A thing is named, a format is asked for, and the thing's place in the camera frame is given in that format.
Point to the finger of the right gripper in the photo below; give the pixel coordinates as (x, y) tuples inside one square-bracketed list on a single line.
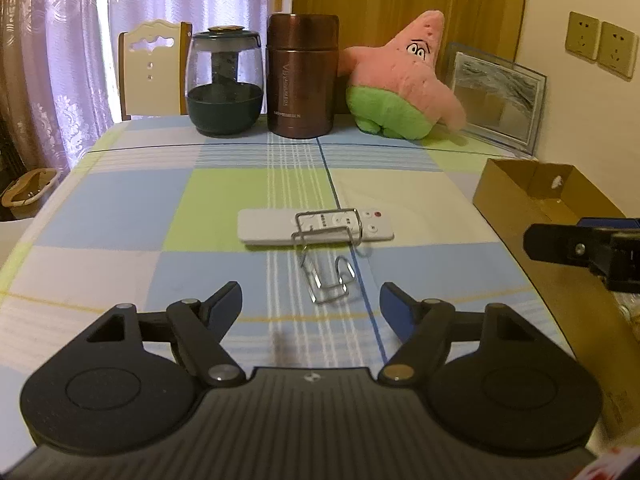
[(568, 245)]

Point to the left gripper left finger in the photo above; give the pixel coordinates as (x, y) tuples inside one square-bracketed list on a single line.
[(199, 327)]

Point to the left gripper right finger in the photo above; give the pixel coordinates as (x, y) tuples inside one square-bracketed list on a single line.
[(423, 328)]

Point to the white remote control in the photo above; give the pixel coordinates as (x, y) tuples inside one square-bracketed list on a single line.
[(287, 227)]

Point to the clear toothpick box blue label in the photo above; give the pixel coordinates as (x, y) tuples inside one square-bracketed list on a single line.
[(607, 223)]

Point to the cardboard box tray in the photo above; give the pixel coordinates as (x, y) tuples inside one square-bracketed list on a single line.
[(602, 327)]

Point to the checkered tablecloth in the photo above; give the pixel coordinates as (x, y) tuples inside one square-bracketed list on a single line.
[(148, 216)]

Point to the framed sand picture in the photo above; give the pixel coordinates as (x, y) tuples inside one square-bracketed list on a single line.
[(503, 100)]

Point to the beige basket on floor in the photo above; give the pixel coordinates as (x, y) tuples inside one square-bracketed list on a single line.
[(25, 197)]

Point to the pink starfish plush toy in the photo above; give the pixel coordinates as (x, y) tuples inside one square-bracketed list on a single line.
[(394, 91)]

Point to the cream wooden chair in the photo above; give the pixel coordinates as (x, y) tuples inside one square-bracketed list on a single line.
[(151, 61)]

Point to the brown metal thermos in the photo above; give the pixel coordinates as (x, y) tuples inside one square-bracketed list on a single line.
[(301, 68)]

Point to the purple lace curtain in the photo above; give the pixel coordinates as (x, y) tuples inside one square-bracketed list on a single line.
[(58, 66)]

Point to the beige double wall socket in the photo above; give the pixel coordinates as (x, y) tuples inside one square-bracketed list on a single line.
[(610, 46)]

